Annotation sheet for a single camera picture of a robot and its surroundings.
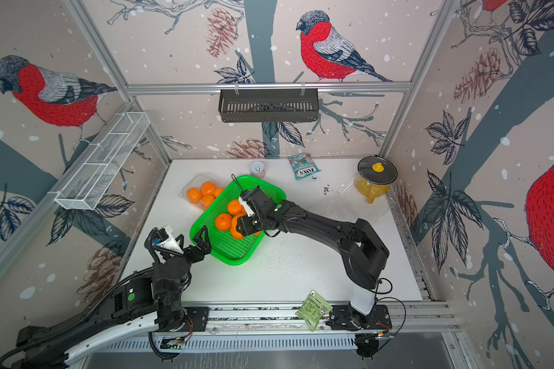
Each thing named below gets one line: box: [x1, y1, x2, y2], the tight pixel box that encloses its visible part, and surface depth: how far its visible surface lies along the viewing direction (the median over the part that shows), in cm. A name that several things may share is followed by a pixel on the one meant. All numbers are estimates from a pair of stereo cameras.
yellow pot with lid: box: [355, 154, 398, 204], surface depth 100 cm
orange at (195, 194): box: [186, 187, 203, 204], surface depth 102 cm
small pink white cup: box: [250, 160, 266, 180], surface depth 113 cm
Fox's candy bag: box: [287, 152, 321, 181], surface depth 116 cm
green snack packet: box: [294, 289, 334, 332], surface depth 76 cm
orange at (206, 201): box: [200, 194, 217, 210], surface depth 99 cm
